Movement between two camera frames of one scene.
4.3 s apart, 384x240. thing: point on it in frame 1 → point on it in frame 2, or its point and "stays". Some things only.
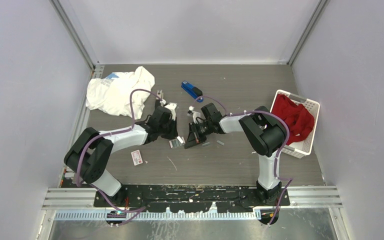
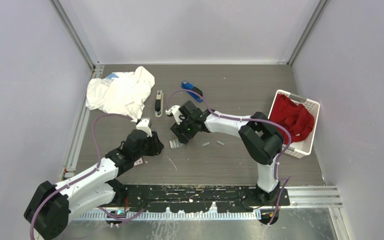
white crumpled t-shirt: (123, 92) stays
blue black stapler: (194, 91) stays
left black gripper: (174, 133) → (156, 145)
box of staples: (177, 142) stays
